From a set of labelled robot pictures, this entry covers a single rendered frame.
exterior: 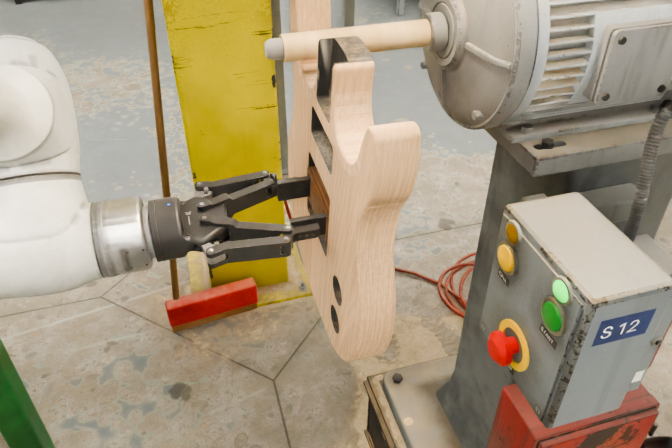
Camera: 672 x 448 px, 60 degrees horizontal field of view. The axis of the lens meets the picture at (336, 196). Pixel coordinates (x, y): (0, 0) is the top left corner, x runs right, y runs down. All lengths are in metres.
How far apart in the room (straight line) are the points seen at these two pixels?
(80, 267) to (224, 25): 1.02
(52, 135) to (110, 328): 1.50
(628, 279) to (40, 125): 0.61
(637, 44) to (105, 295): 1.92
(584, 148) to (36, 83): 0.65
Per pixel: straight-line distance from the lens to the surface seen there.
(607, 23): 0.73
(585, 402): 0.72
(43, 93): 0.69
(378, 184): 0.53
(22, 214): 0.71
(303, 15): 0.75
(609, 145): 0.83
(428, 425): 1.45
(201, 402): 1.87
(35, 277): 0.71
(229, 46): 1.63
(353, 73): 0.61
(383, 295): 0.64
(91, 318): 2.20
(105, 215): 0.70
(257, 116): 1.72
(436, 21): 0.74
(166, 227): 0.70
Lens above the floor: 1.51
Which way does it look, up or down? 36 degrees down
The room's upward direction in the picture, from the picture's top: straight up
